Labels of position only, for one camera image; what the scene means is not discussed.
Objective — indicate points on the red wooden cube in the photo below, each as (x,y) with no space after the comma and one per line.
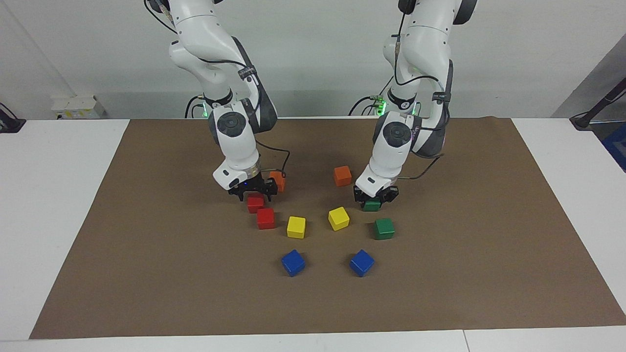
(255,205)
(265,219)

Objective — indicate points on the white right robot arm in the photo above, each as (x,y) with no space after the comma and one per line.
(234,142)

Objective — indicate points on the orange wooden cube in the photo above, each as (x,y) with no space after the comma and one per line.
(342,176)
(280,179)

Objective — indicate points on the brown paper table mat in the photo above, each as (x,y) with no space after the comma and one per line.
(146,283)

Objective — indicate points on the blue object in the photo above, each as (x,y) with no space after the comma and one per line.
(617,142)

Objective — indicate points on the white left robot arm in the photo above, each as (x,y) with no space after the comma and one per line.
(396,146)

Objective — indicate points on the white power box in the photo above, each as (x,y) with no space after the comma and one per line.
(78,105)

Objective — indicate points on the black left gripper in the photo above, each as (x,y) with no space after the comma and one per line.
(376,194)

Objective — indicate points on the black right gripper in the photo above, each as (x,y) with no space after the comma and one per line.
(254,187)

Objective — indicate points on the green wooden cube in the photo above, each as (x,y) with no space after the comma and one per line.
(384,230)
(371,206)

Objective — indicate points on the yellow wooden cube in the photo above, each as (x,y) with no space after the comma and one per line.
(296,227)
(338,218)

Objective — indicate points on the black stand pole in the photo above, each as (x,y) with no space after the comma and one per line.
(582,120)

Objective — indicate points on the black clamp mount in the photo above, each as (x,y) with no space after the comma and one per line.
(10,124)

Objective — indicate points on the blue wooden cube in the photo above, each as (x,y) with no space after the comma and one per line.
(362,262)
(293,262)

